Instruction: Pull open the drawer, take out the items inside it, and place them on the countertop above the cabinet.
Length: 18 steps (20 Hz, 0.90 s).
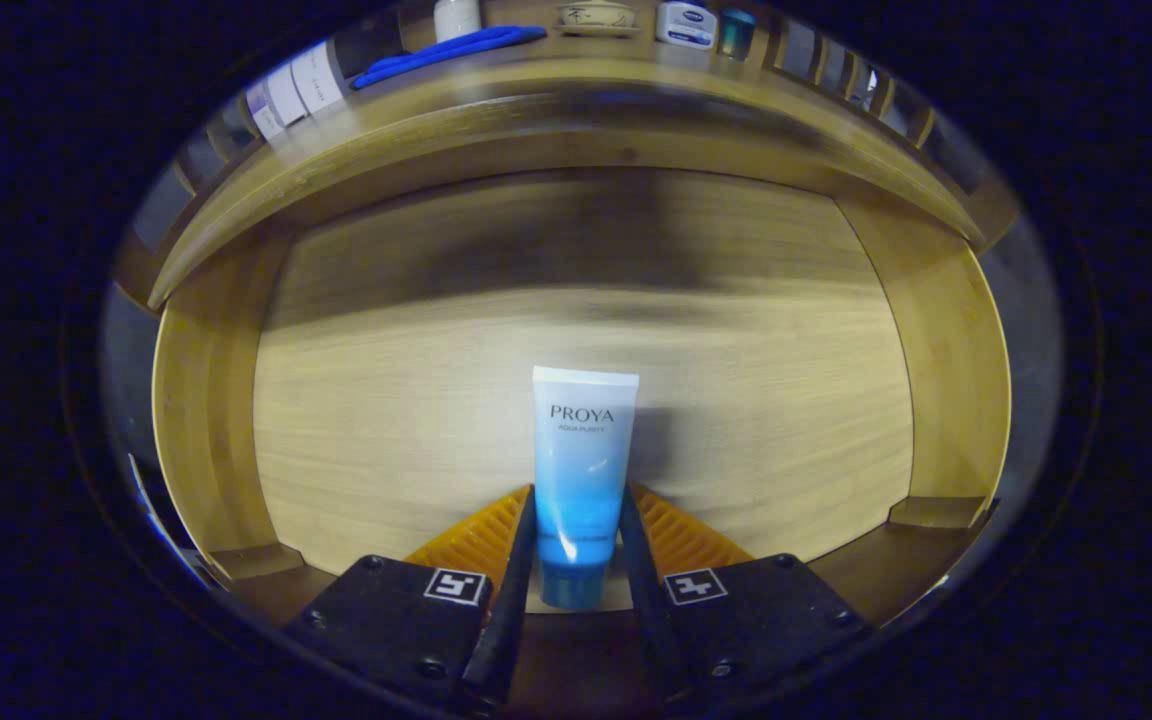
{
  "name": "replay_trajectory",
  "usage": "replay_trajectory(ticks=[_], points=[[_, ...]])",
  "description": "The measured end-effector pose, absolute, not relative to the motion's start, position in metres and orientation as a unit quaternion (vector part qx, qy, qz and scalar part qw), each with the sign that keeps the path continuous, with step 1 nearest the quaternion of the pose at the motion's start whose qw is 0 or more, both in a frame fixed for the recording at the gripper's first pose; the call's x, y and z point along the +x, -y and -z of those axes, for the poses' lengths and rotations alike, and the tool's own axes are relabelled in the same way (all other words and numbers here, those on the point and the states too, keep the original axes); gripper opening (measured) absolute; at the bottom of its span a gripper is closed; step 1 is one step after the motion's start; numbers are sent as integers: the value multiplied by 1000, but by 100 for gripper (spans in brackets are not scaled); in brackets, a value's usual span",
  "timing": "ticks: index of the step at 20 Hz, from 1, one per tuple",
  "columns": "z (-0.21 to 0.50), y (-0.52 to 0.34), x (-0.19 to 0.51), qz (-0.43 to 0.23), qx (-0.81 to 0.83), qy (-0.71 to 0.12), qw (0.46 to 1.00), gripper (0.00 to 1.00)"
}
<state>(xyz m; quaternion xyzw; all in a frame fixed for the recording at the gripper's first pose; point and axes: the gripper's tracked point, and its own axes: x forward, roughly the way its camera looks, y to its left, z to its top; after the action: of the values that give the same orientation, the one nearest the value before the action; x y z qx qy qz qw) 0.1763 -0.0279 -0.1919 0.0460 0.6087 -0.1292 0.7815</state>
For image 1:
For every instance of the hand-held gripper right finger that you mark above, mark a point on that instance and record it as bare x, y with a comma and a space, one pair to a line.
641, 600

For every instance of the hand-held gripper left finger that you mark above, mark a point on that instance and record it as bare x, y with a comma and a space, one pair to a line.
511, 620

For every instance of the blue cosmetic tube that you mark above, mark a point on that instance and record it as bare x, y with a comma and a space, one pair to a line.
581, 470

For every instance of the wooden drawer with black knob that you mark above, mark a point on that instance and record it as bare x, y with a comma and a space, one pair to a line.
386, 400

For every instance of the wooden countertop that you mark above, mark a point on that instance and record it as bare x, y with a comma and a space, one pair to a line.
536, 75

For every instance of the thin pink book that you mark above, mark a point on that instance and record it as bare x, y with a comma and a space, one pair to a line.
264, 112

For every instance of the thin white book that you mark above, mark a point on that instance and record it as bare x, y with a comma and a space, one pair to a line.
286, 95

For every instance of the blue folded cloth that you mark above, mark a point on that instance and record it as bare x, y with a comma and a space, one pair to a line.
446, 52

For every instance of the teal slim bottle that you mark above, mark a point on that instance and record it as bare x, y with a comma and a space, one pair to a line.
736, 35

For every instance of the thick white and grey book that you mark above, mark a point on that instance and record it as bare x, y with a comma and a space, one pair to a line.
318, 78

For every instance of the white lotion bottle blue cap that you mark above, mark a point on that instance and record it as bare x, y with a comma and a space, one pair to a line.
686, 25

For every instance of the beige ceramic lidded cup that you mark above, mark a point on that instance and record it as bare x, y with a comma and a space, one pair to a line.
596, 18

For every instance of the white spray bottle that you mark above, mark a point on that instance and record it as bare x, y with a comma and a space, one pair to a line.
457, 20

